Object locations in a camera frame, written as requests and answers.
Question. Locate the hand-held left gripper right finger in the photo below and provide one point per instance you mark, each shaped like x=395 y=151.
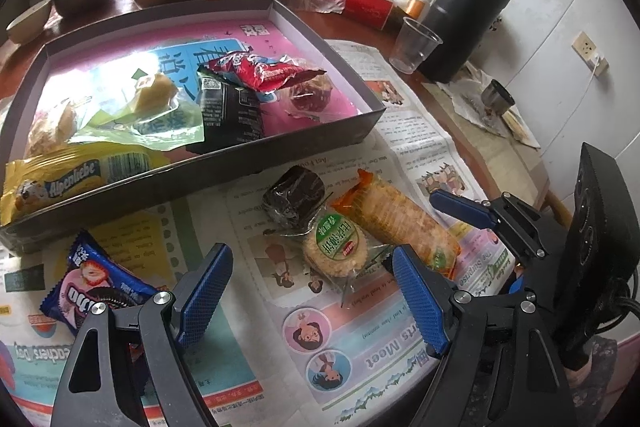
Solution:
x=420 y=302

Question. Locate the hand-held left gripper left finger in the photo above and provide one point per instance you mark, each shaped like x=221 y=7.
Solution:
x=205 y=297

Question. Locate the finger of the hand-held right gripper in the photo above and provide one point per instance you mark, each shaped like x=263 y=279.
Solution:
x=517 y=279
x=460 y=207

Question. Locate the orange cracker packet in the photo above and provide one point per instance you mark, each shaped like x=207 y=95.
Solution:
x=400 y=217

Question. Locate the blue cookie packet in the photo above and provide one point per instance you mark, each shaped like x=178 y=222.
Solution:
x=95 y=282

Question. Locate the grey cardboard box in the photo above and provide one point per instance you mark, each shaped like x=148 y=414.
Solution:
x=300 y=147

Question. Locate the green snack packet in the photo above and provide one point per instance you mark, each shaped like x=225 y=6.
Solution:
x=165 y=127

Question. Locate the black snack packet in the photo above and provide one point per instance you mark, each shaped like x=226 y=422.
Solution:
x=230 y=117

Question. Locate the yellow candy packet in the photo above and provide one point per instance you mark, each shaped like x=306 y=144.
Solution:
x=65 y=177

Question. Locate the red snack packet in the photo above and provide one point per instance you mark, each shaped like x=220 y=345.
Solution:
x=265 y=72

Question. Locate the person's right forearm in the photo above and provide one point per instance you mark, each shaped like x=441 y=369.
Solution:
x=597 y=382

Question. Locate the printed newspaper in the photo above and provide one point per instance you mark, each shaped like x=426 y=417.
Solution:
x=280 y=322

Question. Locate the crumpled white tissue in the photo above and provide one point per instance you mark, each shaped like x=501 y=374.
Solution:
x=465 y=107

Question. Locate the round green-label cracker packet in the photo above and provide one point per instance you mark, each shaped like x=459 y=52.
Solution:
x=335 y=247

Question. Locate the steel thermos lid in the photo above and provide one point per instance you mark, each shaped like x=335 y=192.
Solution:
x=497 y=97

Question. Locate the clear-wrapped dark round cake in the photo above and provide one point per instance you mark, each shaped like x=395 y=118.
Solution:
x=295 y=194

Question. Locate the clear plastic cup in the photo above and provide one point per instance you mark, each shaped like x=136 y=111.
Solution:
x=412 y=49

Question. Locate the black thermos flask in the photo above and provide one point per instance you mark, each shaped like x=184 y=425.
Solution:
x=465 y=17

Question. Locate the orange pill bottle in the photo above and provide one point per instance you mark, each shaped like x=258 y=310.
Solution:
x=419 y=6

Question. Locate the red carton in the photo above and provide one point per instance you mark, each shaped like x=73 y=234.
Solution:
x=367 y=4

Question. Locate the clear-wrapped golden pastry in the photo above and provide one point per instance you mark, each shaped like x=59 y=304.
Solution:
x=50 y=127

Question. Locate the pink book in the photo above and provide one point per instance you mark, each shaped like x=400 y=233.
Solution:
x=280 y=42

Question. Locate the beige ceramic bowl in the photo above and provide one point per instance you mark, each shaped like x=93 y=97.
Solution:
x=27 y=27

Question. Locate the white wall socket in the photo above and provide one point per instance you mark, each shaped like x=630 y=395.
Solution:
x=590 y=49

